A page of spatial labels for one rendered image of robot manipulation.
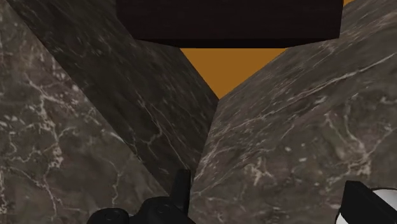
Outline white round object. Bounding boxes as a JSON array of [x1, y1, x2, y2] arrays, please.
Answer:
[[335, 187, 397, 224]]

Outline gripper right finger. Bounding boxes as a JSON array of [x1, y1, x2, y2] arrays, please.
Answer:
[[340, 180, 397, 224]]

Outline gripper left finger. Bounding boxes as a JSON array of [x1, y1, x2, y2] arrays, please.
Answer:
[[86, 168, 197, 224]]

